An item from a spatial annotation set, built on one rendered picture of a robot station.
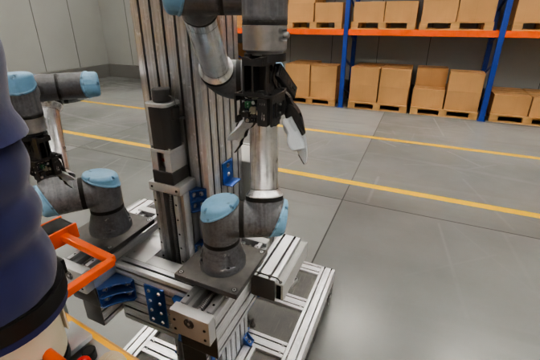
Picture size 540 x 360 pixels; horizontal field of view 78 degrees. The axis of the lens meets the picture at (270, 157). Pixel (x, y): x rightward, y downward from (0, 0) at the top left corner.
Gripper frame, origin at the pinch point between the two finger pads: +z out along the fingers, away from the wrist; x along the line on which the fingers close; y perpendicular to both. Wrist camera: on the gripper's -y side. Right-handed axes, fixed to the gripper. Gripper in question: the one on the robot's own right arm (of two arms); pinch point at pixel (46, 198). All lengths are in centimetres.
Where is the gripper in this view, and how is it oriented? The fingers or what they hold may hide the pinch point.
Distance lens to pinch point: 116.4
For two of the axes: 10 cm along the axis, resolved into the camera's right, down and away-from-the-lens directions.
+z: 0.0, 9.3, 3.8
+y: 8.8, 1.8, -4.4
